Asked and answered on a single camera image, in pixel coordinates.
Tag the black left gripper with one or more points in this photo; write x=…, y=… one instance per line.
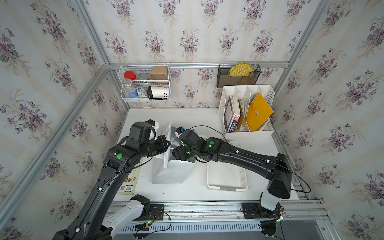
x=162, y=140

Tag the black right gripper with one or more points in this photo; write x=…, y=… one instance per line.
x=177, y=152

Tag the white insulated delivery bag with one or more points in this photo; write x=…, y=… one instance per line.
x=175, y=165

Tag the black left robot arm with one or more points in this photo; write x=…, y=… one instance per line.
x=120, y=161

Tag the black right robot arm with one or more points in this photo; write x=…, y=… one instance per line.
x=274, y=169

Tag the white perforated plastic tray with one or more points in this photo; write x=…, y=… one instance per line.
x=226, y=177

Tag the clear plastic bottle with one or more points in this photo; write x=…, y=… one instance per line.
x=129, y=89

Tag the white black cylinder can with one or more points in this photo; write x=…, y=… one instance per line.
x=158, y=92

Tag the purple white book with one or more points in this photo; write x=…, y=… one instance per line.
x=232, y=114

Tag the green printed booklet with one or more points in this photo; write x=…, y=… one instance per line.
x=129, y=185

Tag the white plastic file organizer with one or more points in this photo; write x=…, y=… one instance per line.
x=266, y=130

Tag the beige papers in organizer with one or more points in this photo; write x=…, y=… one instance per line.
x=244, y=102

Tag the yellow folder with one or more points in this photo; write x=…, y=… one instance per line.
x=258, y=113

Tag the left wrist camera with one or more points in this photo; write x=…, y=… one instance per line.
x=153, y=123

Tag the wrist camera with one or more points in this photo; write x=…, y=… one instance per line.
x=180, y=130
x=153, y=123

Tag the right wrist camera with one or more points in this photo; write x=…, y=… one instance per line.
x=180, y=130

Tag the white wire wall basket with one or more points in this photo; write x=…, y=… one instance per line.
x=143, y=82

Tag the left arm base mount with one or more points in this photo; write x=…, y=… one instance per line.
x=150, y=211

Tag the black mesh wall holder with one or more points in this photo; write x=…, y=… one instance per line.
x=225, y=79

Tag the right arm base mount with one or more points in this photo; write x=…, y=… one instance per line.
x=254, y=210

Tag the aluminium rail frame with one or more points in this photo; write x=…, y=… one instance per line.
x=230, y=210

